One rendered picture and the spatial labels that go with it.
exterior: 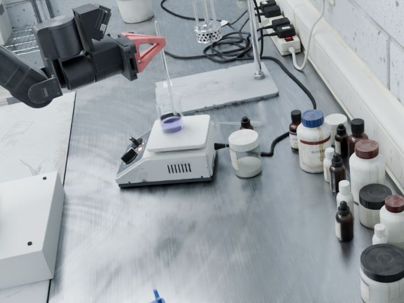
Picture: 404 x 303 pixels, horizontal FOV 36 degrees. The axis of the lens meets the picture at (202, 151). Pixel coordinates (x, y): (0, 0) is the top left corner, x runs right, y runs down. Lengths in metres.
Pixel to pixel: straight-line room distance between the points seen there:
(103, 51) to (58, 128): 0.51
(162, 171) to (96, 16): 0.34
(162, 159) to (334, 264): 0.40
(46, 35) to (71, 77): 0.08
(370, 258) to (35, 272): 0.55
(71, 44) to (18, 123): 0.62
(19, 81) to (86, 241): 0.32
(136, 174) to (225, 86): 0.43
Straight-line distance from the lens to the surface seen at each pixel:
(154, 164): 1.22
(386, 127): 1.16
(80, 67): 1.10
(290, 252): 1.04
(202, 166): 1.21
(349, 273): 1.00
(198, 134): 1.22
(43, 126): 1.61
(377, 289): 0.91
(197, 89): 1.58
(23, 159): 1.49
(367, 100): 1.24
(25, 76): 1.08
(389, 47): 1.22
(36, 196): 1.23
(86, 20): 1.09
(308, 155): 1.19
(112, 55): 1.11
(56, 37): 1.08
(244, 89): 1.54
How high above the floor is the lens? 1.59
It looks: 31 degrees down
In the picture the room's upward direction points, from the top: 11 degrees counter-clockwise
